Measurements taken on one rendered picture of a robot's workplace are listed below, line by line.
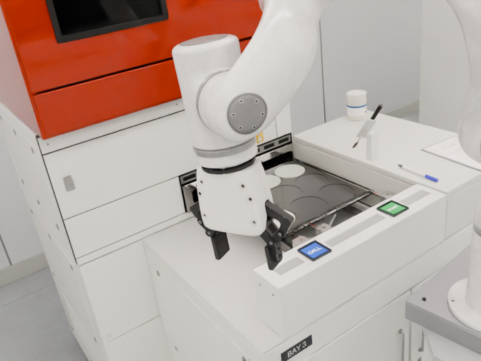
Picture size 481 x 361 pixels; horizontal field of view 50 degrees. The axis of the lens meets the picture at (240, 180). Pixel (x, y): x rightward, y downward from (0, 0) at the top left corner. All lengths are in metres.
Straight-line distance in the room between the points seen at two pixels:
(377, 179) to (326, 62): 2.43
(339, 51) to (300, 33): 3.40
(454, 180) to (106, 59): 0.96
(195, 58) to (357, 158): 1.04
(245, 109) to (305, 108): 3.30
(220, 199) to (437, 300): 0.65
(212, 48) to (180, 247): 0.98
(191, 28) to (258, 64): 0.91
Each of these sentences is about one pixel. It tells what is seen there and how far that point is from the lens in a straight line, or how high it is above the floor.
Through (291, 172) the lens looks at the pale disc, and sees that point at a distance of 1.68.
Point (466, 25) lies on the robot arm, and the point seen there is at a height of 1.45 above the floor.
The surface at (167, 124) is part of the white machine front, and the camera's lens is 1.53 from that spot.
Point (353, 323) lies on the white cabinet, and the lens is 1.32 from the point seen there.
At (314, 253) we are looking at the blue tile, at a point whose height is 0.96.
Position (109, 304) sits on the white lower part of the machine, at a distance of 1.67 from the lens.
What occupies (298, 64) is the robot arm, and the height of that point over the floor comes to 1.49.
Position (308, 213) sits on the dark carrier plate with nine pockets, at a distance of 1.44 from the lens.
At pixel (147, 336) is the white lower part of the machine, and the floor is 0.47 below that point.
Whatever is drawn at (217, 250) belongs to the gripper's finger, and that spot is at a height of 1.20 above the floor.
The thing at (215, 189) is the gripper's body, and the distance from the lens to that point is 0.69.
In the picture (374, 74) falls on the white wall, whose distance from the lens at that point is 4.32.
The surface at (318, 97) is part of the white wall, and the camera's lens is 3.92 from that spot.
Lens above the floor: 1.63
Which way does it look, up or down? 26 degrees down
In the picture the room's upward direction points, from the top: 8 degrees counter-clockwise
